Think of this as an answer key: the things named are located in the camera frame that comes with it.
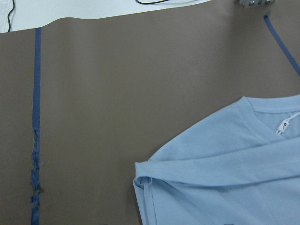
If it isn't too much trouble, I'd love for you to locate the light blue t-shirt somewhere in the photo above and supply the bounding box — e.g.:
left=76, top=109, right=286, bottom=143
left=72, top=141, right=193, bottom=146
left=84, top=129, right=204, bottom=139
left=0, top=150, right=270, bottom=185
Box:
left=133, top=95, right=300, bottom=225

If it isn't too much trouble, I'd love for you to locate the black cable bundle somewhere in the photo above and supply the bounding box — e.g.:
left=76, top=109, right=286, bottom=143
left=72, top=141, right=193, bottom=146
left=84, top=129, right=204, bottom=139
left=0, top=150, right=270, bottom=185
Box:
left=135, top=0, right=195, bottom=5

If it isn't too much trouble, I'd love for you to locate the grey aluminium frame post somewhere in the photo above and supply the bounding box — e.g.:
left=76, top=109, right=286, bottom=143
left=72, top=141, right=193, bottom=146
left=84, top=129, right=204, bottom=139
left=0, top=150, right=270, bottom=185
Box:
left=234, top=0, right=275, bottom=8

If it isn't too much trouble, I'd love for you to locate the black cable on white table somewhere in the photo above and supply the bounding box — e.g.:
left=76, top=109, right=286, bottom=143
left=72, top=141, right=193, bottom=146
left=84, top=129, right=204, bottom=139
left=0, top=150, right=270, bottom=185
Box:
left=6, top=0, right=16, bottom=32

